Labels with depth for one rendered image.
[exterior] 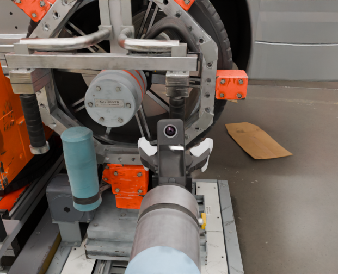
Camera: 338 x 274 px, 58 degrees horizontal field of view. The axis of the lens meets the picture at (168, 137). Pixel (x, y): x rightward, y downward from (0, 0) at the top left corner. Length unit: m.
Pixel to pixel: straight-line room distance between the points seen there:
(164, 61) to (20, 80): 0.31
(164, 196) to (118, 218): 0.92
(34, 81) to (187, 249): 0.51
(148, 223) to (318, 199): 1.63
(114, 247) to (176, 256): 0.96
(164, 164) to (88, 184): 0.48
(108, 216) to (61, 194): 0.23
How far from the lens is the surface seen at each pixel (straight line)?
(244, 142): 2.40
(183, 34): 0.71
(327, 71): 1.43
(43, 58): 0.73
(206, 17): 0.92
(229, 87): 0.89
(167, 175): 0.50
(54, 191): 1.27
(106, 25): 0.86
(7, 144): 1.11
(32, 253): 1.44
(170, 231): 0.39
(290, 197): 1.93
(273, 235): 1.66
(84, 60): 0.70
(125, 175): 1.03
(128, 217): 1.33
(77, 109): 1.09
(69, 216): 1.31
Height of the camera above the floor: 1.13
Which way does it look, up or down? 28 degrees down
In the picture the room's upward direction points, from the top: straight up
